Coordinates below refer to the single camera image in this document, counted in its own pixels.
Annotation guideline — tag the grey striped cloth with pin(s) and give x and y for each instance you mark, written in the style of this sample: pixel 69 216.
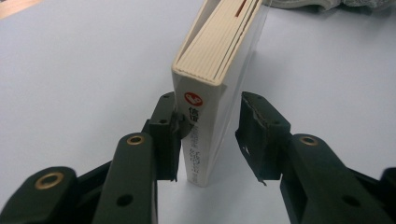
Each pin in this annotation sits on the grey striped cloth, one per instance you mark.
pixel 327 3

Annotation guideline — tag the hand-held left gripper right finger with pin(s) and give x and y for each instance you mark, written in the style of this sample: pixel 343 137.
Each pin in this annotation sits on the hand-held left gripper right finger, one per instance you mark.
pixel 264 143

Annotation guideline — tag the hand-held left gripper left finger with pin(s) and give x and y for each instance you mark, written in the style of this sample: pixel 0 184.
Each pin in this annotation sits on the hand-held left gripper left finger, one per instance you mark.
pixel 163 143

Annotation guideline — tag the wooden table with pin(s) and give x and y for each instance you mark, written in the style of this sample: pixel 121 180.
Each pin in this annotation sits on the wooden table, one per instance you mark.
pixel 12 6

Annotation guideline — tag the light blue table mat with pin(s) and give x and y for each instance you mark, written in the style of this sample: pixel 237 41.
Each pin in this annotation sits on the light blue table mat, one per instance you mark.
pixel 77 93

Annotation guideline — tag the white picture book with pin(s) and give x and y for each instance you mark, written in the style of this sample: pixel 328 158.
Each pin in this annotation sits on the white picture book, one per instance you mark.
pixel 214 77

